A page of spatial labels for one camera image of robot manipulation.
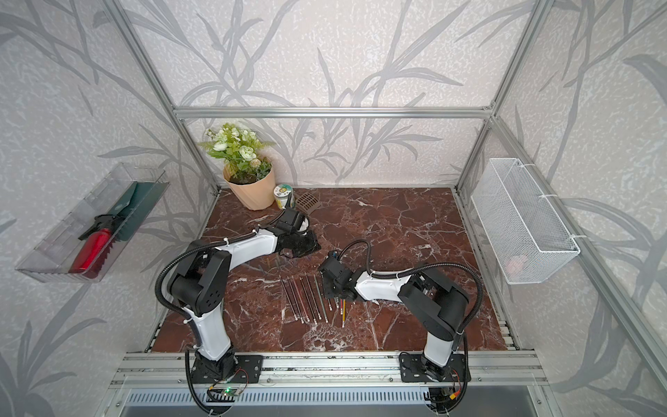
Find yellow pencil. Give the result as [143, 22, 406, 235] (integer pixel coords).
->
[340, 300, 347, 328]

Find black capped pencil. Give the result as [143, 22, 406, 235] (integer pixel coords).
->
[300, 277, 318, 323]

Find teal capped pencil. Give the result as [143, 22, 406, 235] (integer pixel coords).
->
[314, 276, 329, 323]

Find blue capped pencil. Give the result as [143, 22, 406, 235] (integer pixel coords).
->
[306, 278, 323, 321]

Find dark blue pencil thin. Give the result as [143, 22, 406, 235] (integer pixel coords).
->
[281, 279, 300, 321]

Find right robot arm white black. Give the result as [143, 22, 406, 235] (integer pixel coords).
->
[318, 251, 470, 370]

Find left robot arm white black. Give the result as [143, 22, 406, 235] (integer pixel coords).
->
[154, 208, 321, 367]

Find brown drain grate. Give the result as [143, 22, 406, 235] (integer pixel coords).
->
[295, 192, 321, 214]

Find small tin can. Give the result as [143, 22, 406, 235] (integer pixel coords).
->
[274, 183, 295, 210]

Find terracotta flower pot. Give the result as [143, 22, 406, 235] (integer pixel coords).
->
[223, 167, 276, 211]

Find green plant white flowers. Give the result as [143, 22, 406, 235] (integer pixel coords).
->
[199, 123, 272, 185]

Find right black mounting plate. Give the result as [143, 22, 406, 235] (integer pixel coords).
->
[398, 352, 471, 383]

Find black mounting plate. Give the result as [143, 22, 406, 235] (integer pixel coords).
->
[398, 352, 471, 383]
[191, 354, 264, 385]

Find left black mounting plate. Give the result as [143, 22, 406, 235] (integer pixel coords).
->
[191, 354, 264, 385]

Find green circuit board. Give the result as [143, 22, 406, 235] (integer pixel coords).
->
[206, 386, 246, 403]

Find pink object in basket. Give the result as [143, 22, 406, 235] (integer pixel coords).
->
[505, 255, 528, 280]

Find red spray bottle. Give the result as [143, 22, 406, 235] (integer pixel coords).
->
[69, 215, 125, 279]

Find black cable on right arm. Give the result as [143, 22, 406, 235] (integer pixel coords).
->
[337, 239, 485, 335]

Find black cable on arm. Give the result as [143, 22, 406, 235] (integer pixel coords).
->
[155, 228, 259, 319]
[337, 239, 485, 335]

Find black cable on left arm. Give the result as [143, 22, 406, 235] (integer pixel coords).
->
[155, 228, 259, 319]

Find white wire mesh basket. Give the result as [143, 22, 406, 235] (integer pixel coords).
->
[472, 158, 580, 285]

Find clear plastic wall tray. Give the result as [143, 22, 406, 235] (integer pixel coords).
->
[16, 163, 170, 283]

